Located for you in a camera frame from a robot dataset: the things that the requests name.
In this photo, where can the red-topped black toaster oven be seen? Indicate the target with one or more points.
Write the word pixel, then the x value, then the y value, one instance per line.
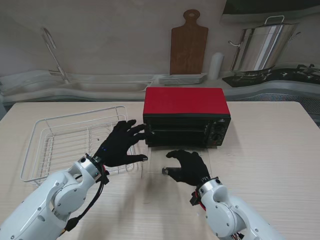
pixel 185 102

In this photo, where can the stainless steel stock pot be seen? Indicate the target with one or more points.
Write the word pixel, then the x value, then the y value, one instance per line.
pixel 262 47

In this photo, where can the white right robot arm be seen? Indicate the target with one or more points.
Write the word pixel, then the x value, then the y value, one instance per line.
pixel 230 212

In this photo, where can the white cylindrical bottle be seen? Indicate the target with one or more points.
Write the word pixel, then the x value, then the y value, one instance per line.
pixel 216 66

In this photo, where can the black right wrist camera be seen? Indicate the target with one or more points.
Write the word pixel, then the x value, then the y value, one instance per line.
pixel 194 198

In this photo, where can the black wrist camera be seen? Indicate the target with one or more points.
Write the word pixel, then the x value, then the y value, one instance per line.
pixel 105 178
pixel 194 198

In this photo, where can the brown wooden cutting board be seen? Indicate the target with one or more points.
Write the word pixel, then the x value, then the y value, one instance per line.
pixel 188 47

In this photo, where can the white kitchen sink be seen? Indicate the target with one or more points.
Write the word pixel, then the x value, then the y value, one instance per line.
pixel 105 86

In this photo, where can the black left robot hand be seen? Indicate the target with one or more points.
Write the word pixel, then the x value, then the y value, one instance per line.
pixel 117 147

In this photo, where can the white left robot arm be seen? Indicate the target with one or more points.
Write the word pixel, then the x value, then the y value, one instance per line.
pixel 37 205

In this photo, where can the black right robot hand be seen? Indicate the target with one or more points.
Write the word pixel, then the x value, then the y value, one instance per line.
pixel 192 170

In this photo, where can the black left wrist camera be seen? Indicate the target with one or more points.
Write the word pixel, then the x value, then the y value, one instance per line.
pixel 105 178

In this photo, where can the black oven knob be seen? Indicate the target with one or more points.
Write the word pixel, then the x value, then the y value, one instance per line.
pixel 218 128
pixel 216 138

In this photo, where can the dark range hood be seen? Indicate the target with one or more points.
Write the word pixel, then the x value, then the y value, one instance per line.
pixel 275 6

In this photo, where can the chrome kitchen faucet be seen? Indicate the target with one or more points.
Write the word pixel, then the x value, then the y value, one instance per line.
pixel 57 63

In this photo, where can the stack of white plates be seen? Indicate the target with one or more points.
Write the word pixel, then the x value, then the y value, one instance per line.
pixel 181 79

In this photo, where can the black gas stove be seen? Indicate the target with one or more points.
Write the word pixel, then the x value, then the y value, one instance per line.
pixel 275 77

